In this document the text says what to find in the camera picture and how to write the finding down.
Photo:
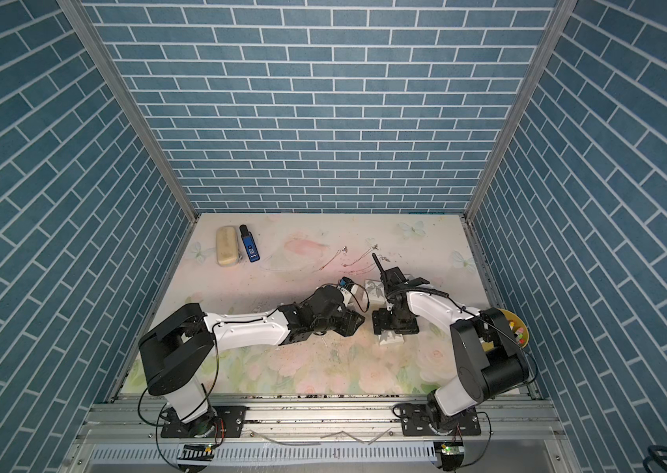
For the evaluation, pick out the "yellow pen cup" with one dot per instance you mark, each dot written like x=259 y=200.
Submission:
x=518 y=328

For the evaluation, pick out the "aluminium corner post right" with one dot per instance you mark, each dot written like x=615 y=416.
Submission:
x=554 y=29

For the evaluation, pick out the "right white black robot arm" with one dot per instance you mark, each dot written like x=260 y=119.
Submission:
x=488 y=359

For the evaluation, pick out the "aluminium corner post left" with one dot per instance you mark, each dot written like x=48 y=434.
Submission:
x=81 y=23

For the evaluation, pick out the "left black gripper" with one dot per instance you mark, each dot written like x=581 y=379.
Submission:
x=349 y=322

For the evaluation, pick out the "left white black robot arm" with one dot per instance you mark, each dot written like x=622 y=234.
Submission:
x=174 y=350

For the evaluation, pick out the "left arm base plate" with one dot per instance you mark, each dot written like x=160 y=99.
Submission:
x=220 y=422

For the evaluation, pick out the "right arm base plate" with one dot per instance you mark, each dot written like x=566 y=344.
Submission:
x=422 y=420

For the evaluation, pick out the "aluminium front rail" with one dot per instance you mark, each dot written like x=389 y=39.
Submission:
x=325 y=434

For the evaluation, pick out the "aluminium corner post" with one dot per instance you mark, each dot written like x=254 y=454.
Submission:
x=554 y=29
x=81 y=23

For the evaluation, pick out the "beige zippered pencil case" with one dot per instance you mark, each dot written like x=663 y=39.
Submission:
x=227 y=246

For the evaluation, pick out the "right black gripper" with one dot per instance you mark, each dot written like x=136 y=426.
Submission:
x=380 y=321

